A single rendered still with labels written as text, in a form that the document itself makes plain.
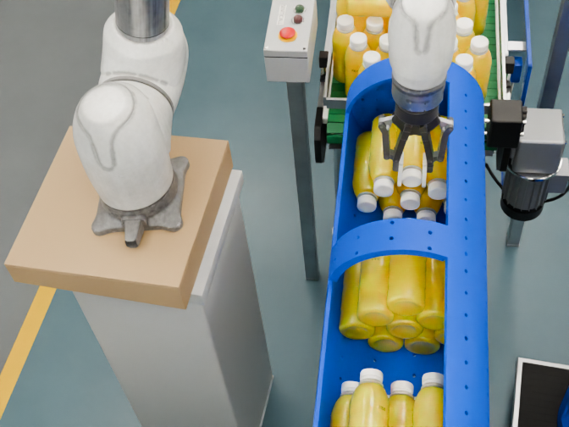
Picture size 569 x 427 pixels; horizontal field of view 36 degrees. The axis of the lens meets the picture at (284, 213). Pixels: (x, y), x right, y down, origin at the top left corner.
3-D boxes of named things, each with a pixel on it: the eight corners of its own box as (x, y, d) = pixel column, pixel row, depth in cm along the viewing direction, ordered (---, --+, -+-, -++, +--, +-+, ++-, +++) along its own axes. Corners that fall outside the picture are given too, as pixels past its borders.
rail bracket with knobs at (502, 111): (477, 151, 202) (482, 120, 194) (477, 127, 206) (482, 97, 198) (522, 152, 201) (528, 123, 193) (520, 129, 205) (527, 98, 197)
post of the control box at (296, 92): (306, 280, 291) (284, 58, 210) (306, 269, 293) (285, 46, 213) (317, 280, 290) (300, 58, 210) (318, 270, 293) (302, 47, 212)
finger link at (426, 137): (418, 110, 157) (426, 109, 156) (428, 151, 165) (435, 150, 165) (417, 127, 154) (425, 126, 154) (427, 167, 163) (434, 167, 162)
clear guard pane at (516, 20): (502, 190, 250) (528, 66, 211) (496, 3, 295) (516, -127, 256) (504, 190, 250) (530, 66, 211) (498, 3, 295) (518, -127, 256)
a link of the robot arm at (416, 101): (447, 92, 143) (444, 117, 148) (447, 52, 148) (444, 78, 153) (390, 90, 144) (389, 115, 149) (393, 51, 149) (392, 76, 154)
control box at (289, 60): (267, 81, 206) (262, 49, 198) (277, 23, 218) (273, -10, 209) (309, 83, 205) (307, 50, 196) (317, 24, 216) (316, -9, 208)
